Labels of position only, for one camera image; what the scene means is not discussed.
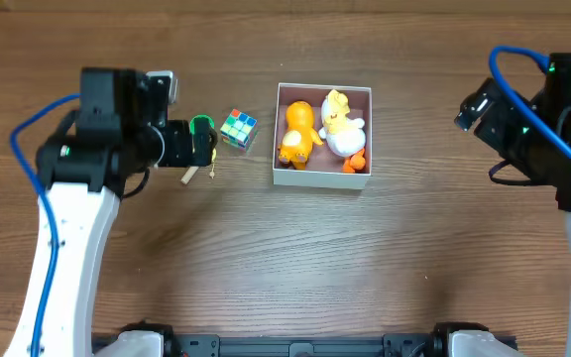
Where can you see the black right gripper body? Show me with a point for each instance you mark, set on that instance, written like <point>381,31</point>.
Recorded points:
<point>494,137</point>

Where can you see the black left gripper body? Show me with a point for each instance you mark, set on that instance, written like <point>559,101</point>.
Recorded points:
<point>201,141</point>

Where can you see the green round toy disc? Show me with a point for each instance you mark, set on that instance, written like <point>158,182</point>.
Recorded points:
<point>201,124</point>

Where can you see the yellow wooden rattle drum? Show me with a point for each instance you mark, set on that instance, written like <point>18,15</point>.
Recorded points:
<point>191,171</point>

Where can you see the colourful puzzle cube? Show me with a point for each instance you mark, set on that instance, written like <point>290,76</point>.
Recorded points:
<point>239,130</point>

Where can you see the orange dinosaur toy figure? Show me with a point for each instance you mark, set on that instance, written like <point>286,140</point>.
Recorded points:
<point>300,136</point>

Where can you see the white yellow duck plush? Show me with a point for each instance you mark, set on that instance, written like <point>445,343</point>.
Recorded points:
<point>345,137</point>

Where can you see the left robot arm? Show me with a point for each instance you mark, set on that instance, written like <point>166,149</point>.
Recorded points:
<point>117,126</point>

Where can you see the white square cardboard box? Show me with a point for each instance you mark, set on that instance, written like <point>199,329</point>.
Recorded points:
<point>323,168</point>

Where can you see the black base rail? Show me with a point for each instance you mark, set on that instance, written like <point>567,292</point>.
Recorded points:
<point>388,345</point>

